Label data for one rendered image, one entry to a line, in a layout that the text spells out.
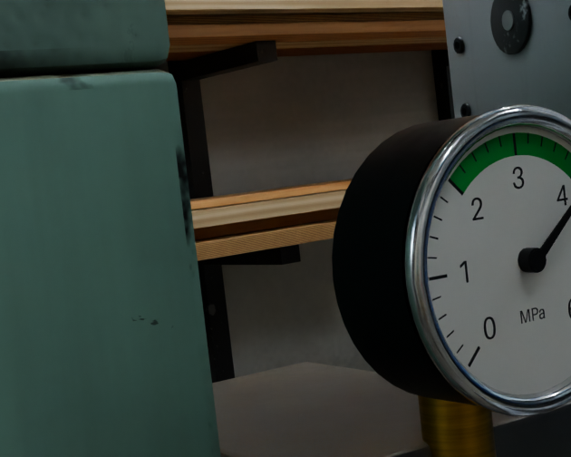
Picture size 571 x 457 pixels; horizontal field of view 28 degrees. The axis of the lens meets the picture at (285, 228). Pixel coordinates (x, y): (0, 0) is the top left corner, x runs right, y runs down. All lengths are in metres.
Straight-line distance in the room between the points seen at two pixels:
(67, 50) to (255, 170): 3.02
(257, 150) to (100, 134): 3.03
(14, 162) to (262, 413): 0.10
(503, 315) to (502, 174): 0.03
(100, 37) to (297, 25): 2.53
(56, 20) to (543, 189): 0.11
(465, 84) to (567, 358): 0.39
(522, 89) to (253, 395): 0.29
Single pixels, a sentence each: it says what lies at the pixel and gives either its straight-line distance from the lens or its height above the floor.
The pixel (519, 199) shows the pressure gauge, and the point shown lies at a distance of 0.23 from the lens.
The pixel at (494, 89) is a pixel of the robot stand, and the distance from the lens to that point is 0.60.
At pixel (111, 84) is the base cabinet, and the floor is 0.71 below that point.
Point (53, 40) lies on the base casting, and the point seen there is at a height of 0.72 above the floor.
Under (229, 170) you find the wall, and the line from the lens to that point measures 3.22.
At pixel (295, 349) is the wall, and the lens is 3.36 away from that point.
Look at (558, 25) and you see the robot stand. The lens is 0.56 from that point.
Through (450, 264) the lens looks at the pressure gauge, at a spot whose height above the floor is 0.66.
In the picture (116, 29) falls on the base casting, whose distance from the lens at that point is 0.26.
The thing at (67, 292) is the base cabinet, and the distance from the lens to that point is 0.25.
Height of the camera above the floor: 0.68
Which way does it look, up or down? 3 degrees down
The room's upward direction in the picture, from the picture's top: 7 degrees counter-clockwise
